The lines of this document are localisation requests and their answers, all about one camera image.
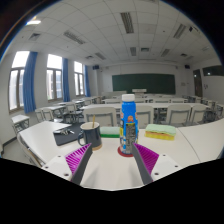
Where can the white lectern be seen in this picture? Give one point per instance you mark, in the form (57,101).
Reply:
(139,90)

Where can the black mat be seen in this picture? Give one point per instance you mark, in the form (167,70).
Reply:
(66,139)

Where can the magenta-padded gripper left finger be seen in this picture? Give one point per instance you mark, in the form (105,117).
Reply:
(78,160)

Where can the blue drink bottle white cap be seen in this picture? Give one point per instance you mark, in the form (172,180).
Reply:
(128,126)

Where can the group of white classroom desks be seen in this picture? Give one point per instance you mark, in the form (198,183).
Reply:
(110,105)

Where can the dark blue mug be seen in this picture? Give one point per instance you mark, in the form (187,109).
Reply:
(91,138)

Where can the flat round red coaster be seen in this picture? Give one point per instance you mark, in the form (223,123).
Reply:
(119,152)

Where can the dark brown door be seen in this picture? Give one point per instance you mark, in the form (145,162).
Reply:
(197,83)

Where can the wide blue curtain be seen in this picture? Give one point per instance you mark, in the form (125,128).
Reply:
(30,83)

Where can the wooden stir stick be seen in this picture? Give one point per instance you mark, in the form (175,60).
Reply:
(93,120)

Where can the group of classroom chairs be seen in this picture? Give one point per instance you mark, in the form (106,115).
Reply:
(100,117)

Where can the black wall speaker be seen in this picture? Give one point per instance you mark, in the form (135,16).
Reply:
(95,67)
(187,66)

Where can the green blackboard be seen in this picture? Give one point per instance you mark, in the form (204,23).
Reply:
(143,84)

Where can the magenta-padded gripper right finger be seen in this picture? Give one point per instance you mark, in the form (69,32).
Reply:
(146,159)

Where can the yellow sponge with green pad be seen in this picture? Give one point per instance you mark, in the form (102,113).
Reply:
(160,132)

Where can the medium blue curtain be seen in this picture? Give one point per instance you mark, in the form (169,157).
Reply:
(66,80)

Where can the narrow blue curtain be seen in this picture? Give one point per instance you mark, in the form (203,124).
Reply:
(87,81)

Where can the dark transom window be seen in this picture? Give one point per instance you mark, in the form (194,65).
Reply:
(213,70)

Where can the group of ceiling lights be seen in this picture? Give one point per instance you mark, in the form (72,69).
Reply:
(127,21)

